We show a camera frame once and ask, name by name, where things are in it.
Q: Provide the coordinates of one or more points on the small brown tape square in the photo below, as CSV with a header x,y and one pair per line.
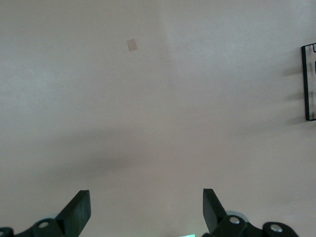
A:
x,y
132,45

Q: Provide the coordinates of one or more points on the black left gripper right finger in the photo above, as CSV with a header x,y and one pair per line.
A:
x,y
214,217

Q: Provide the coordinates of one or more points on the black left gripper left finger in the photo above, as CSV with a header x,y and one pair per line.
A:
x,y
74,217

